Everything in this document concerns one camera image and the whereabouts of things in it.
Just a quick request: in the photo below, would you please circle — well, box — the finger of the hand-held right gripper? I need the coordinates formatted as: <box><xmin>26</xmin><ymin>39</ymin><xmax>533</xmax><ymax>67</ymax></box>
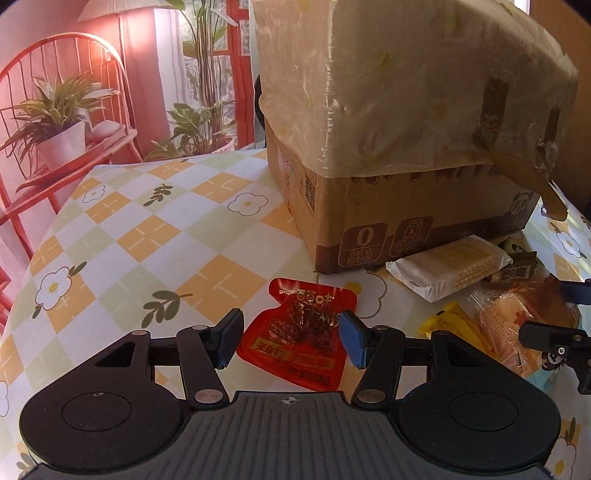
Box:
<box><xmin>558</xmin><ymin>278</ymin><xmax>591</xmax><ymax>306</ymax></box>
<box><xmin>519</xmin><ymin>322</ymin><xmax>591</xmax><ymax>395</ymax></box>

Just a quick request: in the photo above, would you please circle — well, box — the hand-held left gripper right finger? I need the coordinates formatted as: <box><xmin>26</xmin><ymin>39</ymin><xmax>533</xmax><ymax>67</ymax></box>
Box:
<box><xmin>339</xmin><ymin>309</ymin><xmax>495</xmax><ymax>408</ymax></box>

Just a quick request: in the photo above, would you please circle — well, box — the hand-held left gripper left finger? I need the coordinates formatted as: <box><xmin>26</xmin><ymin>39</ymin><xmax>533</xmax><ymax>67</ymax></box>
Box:
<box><xmin>90</xmin><ymin>308</ymin><xmax>245</xmax><ymax>409</ymax></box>

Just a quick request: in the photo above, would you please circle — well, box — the clear bread packet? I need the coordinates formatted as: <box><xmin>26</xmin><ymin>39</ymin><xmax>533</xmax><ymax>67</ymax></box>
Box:
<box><xmin>468</xmin><ymin>274</ymin><xmax>583</xmax><ymax>384</ymax></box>

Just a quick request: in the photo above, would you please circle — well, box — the red snack packet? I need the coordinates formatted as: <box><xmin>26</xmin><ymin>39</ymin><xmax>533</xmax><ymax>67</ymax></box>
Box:
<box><xmin>236</xmin><ymin>277</ymin><xmax>362</xmax><ymax>388</ymax></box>

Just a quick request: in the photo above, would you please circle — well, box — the brown cardboard box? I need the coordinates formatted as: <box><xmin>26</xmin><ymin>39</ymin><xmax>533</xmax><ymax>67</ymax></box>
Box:
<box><xmin>252</xmin><ymin>0</ymin><xmax>580</xmax><ymax>275</ymax></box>

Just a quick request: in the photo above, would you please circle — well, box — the translucent plastic bag liner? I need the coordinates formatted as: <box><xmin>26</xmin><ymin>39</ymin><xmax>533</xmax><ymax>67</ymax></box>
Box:
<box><xmin>249</xmin><ymin>0</ymin><xmax>580</xmax><ymax>222</ymax></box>

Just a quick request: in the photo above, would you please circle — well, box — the light blue packet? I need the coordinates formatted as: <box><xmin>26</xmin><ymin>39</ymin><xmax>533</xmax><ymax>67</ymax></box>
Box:
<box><xmin>526</xmin><ymin>351</ymin><xmax>583</xmax><ymax>394</ymax></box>

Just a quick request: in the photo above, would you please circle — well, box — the small dark candy packet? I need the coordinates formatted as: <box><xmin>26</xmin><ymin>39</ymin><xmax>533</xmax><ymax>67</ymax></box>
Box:
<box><xmin>492</xmin><ymin>251</ymin><xmax>546</xmax><ymax>282</ymax></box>

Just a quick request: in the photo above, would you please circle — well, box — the small green packet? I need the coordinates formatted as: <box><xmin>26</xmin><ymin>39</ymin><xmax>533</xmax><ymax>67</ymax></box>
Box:
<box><xmin>501</xmin><ymin>233</ymin><xmax>528</xmax><ymax>256</ymax></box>

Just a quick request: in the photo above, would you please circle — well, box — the yellow snack packet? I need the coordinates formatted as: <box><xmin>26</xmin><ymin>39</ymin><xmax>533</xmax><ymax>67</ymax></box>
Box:
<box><xmin>418</xmin><ymin>301</ymin><xmax>490</xmax><ymax>352</ymax></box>

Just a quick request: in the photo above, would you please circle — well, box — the white wafer packet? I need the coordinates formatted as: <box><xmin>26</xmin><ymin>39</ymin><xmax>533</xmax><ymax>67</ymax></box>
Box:
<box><xmin>385</xmin><ymin>234</ymin><xmax>514</xmax><ymax>303</ymax></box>

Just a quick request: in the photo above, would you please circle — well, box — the checked floral tablecloth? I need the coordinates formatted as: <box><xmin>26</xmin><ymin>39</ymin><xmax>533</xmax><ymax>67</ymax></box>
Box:
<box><xmin>0</xmin><ymin>148</ymin><xmax>591</xmax><ymax>480</ymax></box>

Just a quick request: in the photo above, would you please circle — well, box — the brown wooden board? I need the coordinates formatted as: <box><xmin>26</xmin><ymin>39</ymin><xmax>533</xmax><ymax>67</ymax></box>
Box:
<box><xmin>526</xmin><ymin>0</ymin><xmax>591</xmax><ymax>61</ymax></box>

